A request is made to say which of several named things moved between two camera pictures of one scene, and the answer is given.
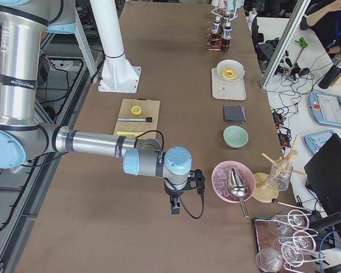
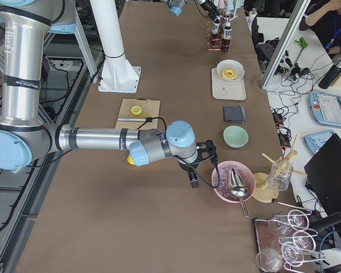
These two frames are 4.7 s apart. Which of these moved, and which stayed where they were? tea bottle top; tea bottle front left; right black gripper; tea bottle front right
Moved: right black gripper
Stayed: tea bottle top; tea bottle front right; tea bottle front left
